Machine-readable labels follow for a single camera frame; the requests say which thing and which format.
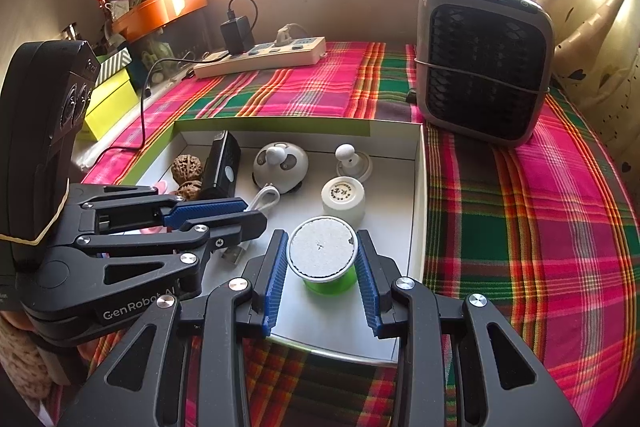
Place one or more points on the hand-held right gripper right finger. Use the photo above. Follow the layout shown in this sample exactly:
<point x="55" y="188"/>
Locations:
<point x="367" y="282"/>

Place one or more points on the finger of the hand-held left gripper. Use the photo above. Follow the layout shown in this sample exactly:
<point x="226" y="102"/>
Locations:
<point x="205" y="209"/>
<point x="235" y="227"/>

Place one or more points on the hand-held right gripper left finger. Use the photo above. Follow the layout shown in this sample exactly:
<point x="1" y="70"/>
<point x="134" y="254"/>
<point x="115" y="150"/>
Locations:
<point x="275" y="282"/>

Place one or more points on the brown walnut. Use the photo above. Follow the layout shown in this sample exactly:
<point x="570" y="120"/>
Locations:
<point x="187" y="167"/>
<point x="190" y="190"/>

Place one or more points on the black rectangular device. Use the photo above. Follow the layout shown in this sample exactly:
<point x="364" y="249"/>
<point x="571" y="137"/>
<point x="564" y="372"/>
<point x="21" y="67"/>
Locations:
<point x="222" y="167"/>

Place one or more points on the pink capsule object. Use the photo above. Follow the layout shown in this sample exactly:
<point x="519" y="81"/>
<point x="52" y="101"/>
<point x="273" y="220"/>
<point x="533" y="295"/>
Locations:
<point x="161" y="188"/>

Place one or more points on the green white cardboard box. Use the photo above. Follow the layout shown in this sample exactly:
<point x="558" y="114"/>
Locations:
<point x="390" y="232"/>

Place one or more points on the green container white round lid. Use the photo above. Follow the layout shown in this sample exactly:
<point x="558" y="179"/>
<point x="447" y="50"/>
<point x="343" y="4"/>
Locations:
<point x="320" y="247"/>

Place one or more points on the white panda shaped gadget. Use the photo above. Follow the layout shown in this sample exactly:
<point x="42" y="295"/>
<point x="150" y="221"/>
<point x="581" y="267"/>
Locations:
<point x="280" y="167"/>

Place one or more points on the white jar printed lid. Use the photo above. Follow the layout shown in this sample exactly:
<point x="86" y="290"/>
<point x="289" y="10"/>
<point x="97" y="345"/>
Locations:
<point x="342" y="202"/>

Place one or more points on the white round knob gadget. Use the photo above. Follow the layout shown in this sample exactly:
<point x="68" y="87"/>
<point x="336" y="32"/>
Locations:
<point x="350" y="167"/>

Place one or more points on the person's left forearm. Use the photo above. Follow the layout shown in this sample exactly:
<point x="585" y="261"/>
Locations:
<point x="22" y="362"/>

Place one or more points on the yellow green box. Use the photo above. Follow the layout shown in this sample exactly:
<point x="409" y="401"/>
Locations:
<point x="110" y="99"/>

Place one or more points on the green white striped box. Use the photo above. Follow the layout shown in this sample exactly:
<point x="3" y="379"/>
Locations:
<point x="112" y="64"/>

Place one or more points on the glass jar green label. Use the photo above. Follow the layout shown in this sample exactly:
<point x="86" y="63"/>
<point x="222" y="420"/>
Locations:
<point x="157" y="54"/>

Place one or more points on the plaid tablecloth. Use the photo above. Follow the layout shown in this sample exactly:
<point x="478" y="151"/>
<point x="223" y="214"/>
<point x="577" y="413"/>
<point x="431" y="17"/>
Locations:
<point x="500" y="232"/>

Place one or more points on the cream power strip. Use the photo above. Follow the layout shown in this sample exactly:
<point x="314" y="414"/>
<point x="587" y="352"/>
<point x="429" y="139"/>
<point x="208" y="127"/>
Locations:
<point x="225" y="68"/>

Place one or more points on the orange tray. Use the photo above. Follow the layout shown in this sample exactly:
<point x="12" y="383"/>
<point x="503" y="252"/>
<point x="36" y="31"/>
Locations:
<point x="160" y="9"/>

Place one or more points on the black charger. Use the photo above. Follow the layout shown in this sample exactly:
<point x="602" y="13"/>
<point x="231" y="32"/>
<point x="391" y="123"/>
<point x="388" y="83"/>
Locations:
<point x="237" y="34"/>

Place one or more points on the white plug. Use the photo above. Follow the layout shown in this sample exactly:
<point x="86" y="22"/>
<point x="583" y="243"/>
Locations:
<point x="285" y="36"/>

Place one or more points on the grey space heater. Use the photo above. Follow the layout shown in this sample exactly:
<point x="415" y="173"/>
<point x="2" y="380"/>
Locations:
<point x="480" y="67"/>

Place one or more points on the cream heart print curtain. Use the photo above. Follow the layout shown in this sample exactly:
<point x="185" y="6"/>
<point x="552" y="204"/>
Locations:
<point x="590" y="32"/>

